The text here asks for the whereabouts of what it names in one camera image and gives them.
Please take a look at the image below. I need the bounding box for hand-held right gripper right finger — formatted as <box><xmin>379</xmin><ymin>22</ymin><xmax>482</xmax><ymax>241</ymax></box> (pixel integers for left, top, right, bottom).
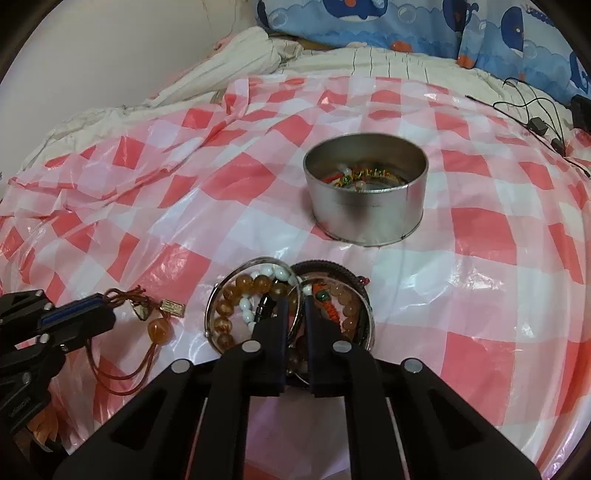
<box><xmin>301</xmin><ymin>296</ymin><xmax>542</xmax><ymax>480</ymax></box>

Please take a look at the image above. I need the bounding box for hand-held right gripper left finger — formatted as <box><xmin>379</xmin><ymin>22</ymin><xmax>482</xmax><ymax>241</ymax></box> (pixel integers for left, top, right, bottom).
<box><xmin>53</xmin><ymin>299</ymin><xmax>291</xmax><ymax>480</ymax></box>

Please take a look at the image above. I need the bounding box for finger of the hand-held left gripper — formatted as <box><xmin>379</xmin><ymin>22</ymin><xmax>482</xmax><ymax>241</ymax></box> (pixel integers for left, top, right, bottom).
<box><xmin>0</xmin><ymin>290</ymin><xmax>102</xmax><ymax>329</ymax></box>
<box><xmin>0</xmin><ymin>306</ymin><xmax>117</xmax><ymax>444</ymax></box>

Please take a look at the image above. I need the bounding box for white bead bracelet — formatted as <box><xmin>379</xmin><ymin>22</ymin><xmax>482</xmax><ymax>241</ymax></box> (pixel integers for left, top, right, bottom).
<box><xmin>238</xmin><ymin>264</ymin><xmax>301</xmax><ymax>330</ymax></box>

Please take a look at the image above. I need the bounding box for amber bead red cord pendant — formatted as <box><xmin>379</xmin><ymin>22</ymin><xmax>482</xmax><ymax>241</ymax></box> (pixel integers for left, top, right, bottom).
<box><xmin>85</xmin><ymin>285</ymin><xmax>188</xmax><ymax>397</ymax></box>

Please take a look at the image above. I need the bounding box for amber bead bracelet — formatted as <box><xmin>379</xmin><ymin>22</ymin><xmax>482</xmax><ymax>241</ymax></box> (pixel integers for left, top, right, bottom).
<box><xmin>212</xmin><ymin>273</ymin><xmax>289</xmax><ymax>352</ymax></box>

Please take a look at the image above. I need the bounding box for silver bangle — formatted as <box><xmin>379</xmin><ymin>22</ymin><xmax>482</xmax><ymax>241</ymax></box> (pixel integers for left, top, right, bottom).
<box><xmin>204</xmin><ymin>257</ymin><xmax>304</xmax><ymax>357</ymax></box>

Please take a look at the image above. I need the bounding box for dark braided bangle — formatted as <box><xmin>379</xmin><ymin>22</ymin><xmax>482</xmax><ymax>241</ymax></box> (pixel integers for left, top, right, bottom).
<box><xmin>291</xmin><ymin>260</ymin><xmax>376</xmax><ymax>354</ymax></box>

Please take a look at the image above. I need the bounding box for round metal tin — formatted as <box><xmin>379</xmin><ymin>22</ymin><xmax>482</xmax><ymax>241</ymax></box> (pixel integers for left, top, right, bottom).
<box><xmin>302</xmin><ymin>132</ymin><xmax>428</xmax><ymax>247</ymax></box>

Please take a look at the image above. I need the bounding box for red white checkered plastic sheet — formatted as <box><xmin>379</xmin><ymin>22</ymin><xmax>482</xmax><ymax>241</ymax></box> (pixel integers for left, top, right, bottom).
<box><xmin>0</xmin><ymin>74</ymin><xmax>591</xmax><ymax>480</ymax></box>

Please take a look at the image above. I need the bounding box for white striped bedsheet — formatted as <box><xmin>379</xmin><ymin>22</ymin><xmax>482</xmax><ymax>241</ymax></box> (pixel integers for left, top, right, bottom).
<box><xmin>11</xmin><ymin>25</ymin><xmax>575</xmax><ymax>181</ymax></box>

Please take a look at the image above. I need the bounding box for thin black rod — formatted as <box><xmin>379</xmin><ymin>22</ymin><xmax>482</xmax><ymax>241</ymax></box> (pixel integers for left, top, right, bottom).
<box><xmin>465</xmin><ymin>95</ymin><xmax>533</xmax><ymax>127</ymax></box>

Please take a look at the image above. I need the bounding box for blue whale print blanket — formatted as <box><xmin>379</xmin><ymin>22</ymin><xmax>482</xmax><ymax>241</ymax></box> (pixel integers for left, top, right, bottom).
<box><xmin>256</xmin><ymin>0</ymin><xmax>591</xmax><ymax>108</ymax></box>

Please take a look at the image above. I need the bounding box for black device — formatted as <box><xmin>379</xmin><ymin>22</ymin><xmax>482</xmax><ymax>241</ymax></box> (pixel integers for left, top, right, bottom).
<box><xmin>570</xmin><ymin>95</ymin><xmax>591</xmax><ymax>128</ymax></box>

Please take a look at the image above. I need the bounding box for red green woven bracelet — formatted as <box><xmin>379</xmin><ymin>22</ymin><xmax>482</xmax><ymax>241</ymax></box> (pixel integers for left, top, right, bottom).
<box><xmin>310</xmin><ymin>284</ymin><xmax>342</xmax><ymax>326</ymax></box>

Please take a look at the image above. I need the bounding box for black bead bracelet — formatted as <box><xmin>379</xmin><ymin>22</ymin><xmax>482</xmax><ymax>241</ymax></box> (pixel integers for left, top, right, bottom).
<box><xmin>259</xmin><ymin>295</ymin><xmax>279</xmax><ymax>325</ymax></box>

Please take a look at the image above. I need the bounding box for multicolour woven bracelet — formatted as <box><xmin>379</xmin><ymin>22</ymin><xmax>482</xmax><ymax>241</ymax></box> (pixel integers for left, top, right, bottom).
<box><xmin>323</xmin><ymin>167</ymin><xmax>407</xmax><ymax>190</ymax></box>

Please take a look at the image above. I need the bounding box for black cable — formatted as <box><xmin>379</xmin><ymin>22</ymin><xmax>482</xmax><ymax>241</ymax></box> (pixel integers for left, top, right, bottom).
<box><xmin>501</xmin><ymin>76</ymin><xmax>591</xmax><ymax>180</ymax></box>

